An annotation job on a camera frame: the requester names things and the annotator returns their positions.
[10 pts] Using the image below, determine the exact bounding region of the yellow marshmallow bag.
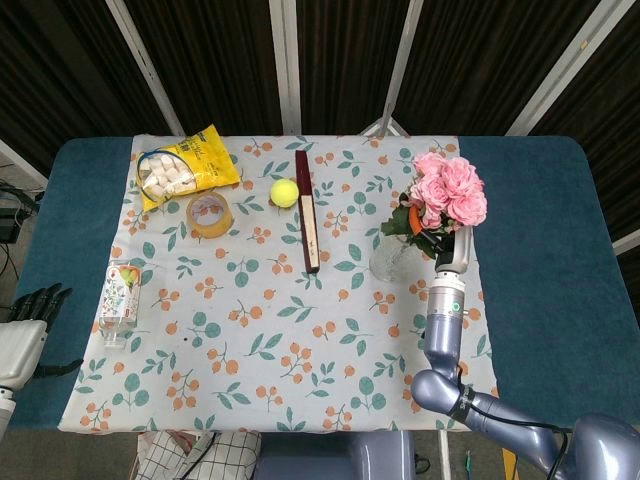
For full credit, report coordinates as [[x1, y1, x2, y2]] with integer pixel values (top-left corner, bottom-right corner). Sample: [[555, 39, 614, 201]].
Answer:
[[135, 123, 242, 214]]

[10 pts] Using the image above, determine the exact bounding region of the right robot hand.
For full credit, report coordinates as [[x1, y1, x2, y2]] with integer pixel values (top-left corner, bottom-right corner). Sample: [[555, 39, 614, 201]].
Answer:
[[417, 227, 475, 275]]

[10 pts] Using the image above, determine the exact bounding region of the checkered white fabric bag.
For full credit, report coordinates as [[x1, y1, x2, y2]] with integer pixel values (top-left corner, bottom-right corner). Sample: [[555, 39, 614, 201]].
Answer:
[[134, 430, 262, 480]]

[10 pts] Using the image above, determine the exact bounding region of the clear packing tape roll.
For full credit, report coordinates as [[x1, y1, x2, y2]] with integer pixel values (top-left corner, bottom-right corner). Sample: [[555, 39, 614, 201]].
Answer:
[[186, 191, 235, 240]]

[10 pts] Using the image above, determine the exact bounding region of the black electronic device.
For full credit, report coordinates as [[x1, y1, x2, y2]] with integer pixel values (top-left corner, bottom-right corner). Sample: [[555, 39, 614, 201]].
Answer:
[[0, 185, 40, 245]]

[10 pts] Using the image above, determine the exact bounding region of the teal table cover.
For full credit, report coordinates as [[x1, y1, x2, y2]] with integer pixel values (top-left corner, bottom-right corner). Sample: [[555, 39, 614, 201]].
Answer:
[[7, 135, 640, 432]]

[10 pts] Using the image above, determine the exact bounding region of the white partition post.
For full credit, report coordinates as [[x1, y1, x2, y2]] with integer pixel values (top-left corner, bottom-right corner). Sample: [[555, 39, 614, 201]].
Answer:
[[360, 0, 425, 137], [105, 0, 186, 137], [504, 0, 609, 137], [268, 0, 303, 135], [612, 232, 640, 256], [0, 138, 50, 187]]

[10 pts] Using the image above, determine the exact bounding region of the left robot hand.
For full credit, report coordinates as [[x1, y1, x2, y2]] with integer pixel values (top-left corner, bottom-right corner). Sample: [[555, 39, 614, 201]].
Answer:
[[0, 282, 84, 392]]

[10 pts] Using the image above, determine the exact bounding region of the long dark red box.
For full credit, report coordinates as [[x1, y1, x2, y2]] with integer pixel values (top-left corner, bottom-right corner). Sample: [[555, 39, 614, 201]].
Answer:
[[294, 149, 322, 275]]

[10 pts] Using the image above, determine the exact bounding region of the textured clear glass vase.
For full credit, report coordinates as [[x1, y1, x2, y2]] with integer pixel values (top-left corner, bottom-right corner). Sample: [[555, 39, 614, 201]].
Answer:
[[368, 232, 441, 284]]

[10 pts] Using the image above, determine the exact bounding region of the clear bottle with printed label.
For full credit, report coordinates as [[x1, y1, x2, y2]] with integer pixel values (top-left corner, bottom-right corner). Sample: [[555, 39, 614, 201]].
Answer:
[[99, 262, 144, 349]]

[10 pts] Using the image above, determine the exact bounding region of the yellow tennis ball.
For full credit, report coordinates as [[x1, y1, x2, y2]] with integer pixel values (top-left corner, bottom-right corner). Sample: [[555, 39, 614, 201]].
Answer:
[[270, 178, 300, 208]]

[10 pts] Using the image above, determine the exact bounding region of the pink rose bouquet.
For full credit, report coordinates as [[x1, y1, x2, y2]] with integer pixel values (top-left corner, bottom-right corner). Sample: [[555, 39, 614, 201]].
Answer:
[[380, 152, 489, 261]]

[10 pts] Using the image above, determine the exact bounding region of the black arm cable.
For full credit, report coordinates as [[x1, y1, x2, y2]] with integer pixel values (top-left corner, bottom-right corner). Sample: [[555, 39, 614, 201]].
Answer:
[[453, 365, 572, 480]]

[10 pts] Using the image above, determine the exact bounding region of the blue-grey robot torso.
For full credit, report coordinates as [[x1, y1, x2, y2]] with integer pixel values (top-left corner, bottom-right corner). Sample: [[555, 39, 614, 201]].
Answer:
[[254, 430, 417, 480]]

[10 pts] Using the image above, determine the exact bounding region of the floral print tablecloth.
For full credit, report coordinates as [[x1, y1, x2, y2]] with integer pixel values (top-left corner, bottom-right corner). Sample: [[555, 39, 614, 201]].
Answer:
[[57, 133, 501, 434]]

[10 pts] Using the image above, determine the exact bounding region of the white table leg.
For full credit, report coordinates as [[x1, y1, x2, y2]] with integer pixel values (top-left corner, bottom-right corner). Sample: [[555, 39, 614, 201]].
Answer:
[[437, 430, 452, 480]]

